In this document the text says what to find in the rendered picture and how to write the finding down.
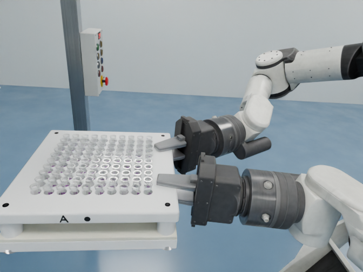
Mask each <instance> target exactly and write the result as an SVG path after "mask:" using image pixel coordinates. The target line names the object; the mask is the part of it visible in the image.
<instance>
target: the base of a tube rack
mask: <svg viewBox="0 0 363 272"><path fill-rule="evenodd" d="M23 226H24V230H23V231H22V233H21V234H19V235H18V236H16V237H13V238H10V239H6V238H4V237H3V236H2V235H1V233H0V252H5V250H11V251H12V252H23V251H72V250H121V249H164V248H165V247H170V248H176V247H177V230H176V226H175V231H174V233H173V234H172V235H169V236H164V235H160V234H159V233H158V231H157V222H141V223H41V224H23Z"/></svg>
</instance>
